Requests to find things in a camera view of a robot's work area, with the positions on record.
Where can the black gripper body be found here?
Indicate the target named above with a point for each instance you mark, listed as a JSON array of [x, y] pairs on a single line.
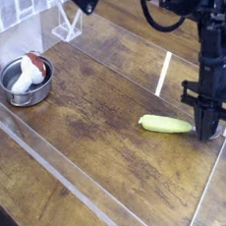
[[191, 96]]

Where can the clear acrylic barrier panel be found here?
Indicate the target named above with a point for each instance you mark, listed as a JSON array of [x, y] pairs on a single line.
[[109, 209]]

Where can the clear acrylic triangular bracket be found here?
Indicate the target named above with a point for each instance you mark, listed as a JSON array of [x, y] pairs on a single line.
[[67, 30]]

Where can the plush mushroom toy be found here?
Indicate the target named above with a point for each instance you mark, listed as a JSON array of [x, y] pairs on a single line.
[[33, 72]]

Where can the small silver metal pot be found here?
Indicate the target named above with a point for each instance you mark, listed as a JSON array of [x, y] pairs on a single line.
[[35, 93]]

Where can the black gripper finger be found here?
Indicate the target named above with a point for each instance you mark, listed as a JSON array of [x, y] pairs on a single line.
[[198, 114], [211, 121]]

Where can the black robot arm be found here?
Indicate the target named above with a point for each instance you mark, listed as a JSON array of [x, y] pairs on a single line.
[[210, 15]]

